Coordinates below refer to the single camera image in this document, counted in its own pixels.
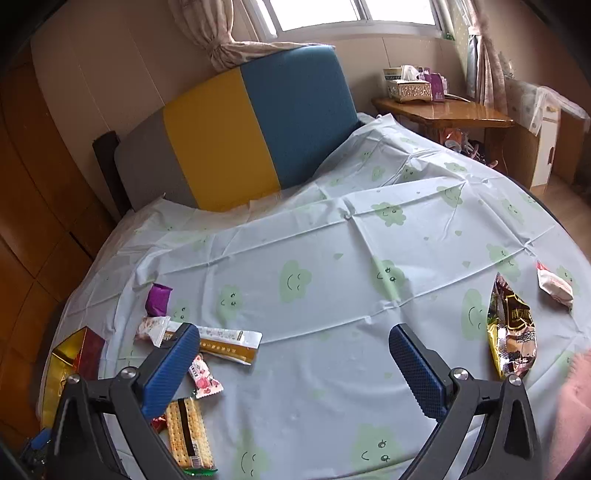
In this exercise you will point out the purple box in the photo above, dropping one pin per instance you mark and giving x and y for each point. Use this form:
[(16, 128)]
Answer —
[(436, 87)]

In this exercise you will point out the white pinkish snack packet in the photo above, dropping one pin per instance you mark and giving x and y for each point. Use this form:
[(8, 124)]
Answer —
[(150, 328)]

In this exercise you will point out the hanging patterned curtain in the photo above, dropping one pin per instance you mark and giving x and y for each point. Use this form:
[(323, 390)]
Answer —
[(489, 69)]

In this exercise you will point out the gold purple snack bag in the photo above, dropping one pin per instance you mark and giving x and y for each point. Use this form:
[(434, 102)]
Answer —
[(512, 332)]

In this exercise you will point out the tied patterned curtain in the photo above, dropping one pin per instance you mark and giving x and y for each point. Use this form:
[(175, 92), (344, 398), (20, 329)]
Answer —
[(207, 27)]

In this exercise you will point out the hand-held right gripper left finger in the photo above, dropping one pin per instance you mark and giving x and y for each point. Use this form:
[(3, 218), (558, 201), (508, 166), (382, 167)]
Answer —
[(171, 369)]

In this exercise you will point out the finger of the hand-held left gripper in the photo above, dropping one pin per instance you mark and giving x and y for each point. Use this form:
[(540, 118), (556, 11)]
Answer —
[(40, 438)]

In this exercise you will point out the ornate tissue box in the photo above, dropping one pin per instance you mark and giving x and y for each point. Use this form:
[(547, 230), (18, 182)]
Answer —
[(408, 91)]

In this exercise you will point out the pink plastic object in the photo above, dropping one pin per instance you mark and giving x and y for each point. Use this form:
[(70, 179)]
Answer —
[(455, 138)]

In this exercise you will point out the wooden side table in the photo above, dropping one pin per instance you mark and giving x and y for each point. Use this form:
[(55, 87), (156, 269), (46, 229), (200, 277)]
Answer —
[(452, 113)]

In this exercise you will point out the small strawberry print packet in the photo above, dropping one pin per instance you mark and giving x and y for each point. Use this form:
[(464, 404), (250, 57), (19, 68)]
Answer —
[(203, 378)]

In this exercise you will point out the white green box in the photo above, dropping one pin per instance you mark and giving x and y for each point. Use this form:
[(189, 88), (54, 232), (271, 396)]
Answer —
[(391, 74)]

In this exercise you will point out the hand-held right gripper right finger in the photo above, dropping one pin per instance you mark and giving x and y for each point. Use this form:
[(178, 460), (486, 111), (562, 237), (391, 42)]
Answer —
[(415, 369)]

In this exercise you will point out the white red snack packet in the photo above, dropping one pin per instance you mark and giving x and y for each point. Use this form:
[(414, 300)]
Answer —
[(556, 287)]

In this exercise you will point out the gold tin box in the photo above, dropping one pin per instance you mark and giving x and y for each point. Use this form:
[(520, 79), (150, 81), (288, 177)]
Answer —
[(64, 364)]

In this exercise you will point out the purple snack packet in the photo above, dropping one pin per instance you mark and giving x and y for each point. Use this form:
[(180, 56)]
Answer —
[(158, 299)]

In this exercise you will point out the white printed tablecloth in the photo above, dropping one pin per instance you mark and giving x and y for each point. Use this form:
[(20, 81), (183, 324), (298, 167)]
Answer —
[(323, 230)]

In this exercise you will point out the cracker packet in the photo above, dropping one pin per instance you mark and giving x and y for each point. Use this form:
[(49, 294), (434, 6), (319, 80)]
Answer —
[(189, 434)]

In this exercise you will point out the wooden wardrobe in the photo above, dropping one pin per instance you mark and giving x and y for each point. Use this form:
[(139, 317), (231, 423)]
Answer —
[(37, 207)]

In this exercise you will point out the pink fuzzy garment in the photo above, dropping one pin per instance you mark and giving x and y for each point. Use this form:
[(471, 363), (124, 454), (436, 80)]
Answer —
[(577, 415)]

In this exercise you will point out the grey yellow blue sofa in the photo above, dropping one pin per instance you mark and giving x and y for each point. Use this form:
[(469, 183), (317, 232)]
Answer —
[(217, 138)]

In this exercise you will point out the window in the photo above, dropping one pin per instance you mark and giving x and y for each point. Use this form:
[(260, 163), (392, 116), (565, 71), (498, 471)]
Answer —
[(323, 11)]

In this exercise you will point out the long white brown packet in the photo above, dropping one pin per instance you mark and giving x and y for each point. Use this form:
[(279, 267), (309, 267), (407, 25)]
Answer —
[(226, 344)]

